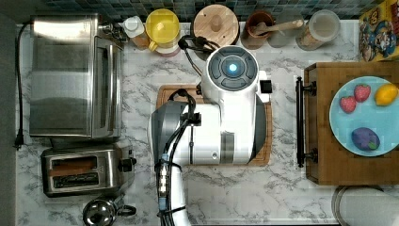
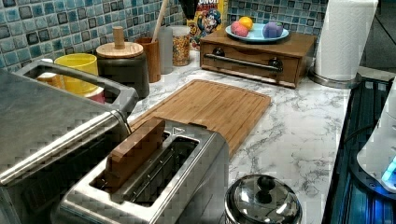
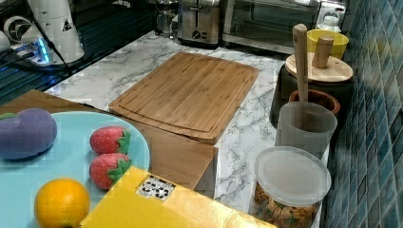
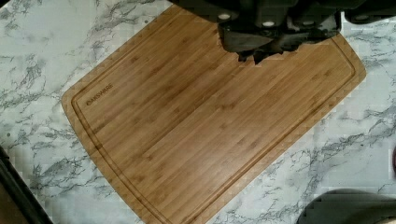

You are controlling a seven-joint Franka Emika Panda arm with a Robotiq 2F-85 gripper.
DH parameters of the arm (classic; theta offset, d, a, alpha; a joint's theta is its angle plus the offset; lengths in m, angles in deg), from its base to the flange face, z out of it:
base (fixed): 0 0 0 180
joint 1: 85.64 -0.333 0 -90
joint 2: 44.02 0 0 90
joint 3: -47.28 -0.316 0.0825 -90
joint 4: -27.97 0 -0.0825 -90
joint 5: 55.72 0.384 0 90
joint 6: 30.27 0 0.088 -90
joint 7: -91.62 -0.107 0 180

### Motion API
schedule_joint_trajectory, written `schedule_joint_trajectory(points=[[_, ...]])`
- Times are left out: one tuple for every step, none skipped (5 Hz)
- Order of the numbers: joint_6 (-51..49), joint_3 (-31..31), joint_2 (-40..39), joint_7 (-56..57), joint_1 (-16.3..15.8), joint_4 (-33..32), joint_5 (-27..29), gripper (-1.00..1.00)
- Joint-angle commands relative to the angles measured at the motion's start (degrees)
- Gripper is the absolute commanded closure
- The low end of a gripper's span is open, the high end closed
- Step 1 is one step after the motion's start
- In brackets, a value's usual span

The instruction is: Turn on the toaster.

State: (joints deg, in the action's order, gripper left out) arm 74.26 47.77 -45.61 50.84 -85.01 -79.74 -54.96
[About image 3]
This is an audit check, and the light blue plate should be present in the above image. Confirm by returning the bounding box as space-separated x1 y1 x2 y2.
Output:
0 111 150 228

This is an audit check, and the wooden drawer stand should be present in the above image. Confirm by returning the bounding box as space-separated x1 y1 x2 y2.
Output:
1 89 219 198

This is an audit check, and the red strawberry toy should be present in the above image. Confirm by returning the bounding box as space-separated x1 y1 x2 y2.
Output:
89 153 132 190
89 125 131 155

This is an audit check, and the clear jar with snacks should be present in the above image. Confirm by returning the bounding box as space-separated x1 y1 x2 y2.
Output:
253 146 332 228

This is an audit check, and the orange fruit toy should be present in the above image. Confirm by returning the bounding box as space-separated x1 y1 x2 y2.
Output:
34 178 90 228

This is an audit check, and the translucent grey plastic cup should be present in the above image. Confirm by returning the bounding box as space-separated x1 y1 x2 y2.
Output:
275 102 337 159

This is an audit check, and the yellow plastic cup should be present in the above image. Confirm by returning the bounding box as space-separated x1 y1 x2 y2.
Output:
307 29 349 59

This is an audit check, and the purple plush eggplant toy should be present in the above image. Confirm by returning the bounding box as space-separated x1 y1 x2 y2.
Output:
0 108 57 160

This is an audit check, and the bamboo cutting board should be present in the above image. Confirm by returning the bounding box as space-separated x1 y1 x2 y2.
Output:
109 52 259 145

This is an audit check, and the lower red strawberry toy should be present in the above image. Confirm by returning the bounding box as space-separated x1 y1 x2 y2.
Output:
89 153 132 190

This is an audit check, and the brown wooden utensil cup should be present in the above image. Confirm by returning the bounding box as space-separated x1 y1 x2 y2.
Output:
303 89 341 116

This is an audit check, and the silver two-slot toaster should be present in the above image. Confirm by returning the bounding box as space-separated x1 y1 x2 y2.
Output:
178 0 221 45

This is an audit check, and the wooden spoon handle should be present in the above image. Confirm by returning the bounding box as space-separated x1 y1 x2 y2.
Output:
293 24 308 102

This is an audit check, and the black canister with wooden lid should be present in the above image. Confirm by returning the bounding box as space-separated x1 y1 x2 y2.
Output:
269 52 353 126

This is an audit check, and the upper red strawberry toy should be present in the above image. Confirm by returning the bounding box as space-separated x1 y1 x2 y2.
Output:
89 125 131 155

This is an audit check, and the glass french press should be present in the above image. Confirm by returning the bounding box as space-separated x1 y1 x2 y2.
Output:
155 0 179 37

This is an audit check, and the stainless toaster oven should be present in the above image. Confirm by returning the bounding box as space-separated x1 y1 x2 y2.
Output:
222 0 348 54

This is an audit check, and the white bottle behind cup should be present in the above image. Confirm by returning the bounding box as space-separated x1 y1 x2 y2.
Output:
317 15 341 32

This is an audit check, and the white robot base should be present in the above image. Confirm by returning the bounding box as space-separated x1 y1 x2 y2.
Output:
3 0 85 67

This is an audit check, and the yellow cereal box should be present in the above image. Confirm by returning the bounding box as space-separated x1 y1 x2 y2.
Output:
80 167 277 228

